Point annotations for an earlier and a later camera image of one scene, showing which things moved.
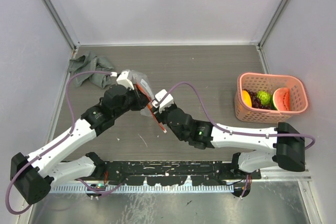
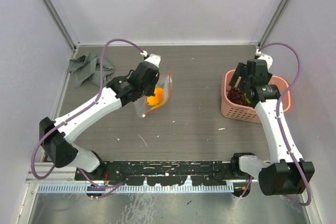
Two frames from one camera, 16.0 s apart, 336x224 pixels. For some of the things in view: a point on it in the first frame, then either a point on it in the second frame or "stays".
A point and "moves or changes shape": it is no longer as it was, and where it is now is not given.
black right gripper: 160,116 → 240,71
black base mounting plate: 175,172 stays
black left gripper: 141,99 → 150,92
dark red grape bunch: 255,101 moves or changes shape
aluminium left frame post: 53,9 stays
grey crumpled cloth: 90,62 stays
